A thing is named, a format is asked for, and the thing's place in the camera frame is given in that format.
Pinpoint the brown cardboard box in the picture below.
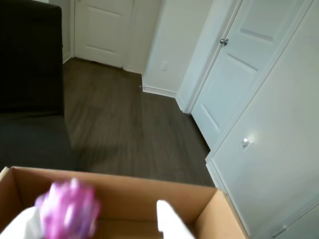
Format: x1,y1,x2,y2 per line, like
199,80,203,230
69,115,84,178
0,166,250,239

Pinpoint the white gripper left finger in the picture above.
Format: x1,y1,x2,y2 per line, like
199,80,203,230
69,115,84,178
0,206,48,239

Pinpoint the white panel door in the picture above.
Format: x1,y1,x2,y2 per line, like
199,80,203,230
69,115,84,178
71,0,134,71

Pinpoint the black sofa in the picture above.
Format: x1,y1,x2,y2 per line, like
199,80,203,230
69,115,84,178
0,0,75,172

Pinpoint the white door with knob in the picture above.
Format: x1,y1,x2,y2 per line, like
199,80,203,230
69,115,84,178
190,0,314,151

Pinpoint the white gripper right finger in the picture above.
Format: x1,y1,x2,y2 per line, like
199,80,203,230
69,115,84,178
156,200,195,239

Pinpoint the purple bumpy ball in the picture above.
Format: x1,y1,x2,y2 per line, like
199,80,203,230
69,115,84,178
34,178,102,239

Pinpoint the white closet door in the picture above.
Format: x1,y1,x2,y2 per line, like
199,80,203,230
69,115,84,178
205,0,319,239

